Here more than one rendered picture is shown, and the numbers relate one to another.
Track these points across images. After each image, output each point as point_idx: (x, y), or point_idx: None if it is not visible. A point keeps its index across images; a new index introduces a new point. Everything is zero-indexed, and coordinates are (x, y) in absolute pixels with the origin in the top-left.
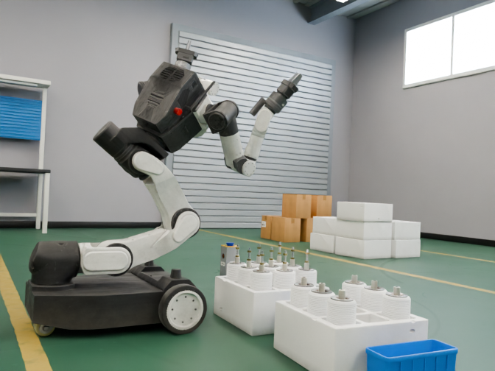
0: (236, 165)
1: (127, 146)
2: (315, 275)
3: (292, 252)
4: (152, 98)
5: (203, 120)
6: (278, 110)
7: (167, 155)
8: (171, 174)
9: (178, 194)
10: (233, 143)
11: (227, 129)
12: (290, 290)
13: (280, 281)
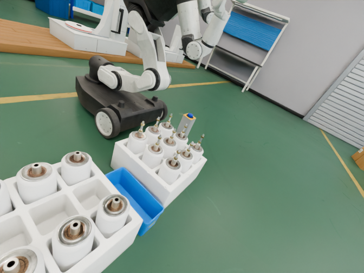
0: (181, 42)
1: (131, 5)
2: (169, 173)
3: (189, 145)
4: None
5: None
6: None
7: (150, 20)
8: (147, 37)
9: (152, 56)
10: (180, 14)
11: None
12: (138, 163)
13: (143, 153)
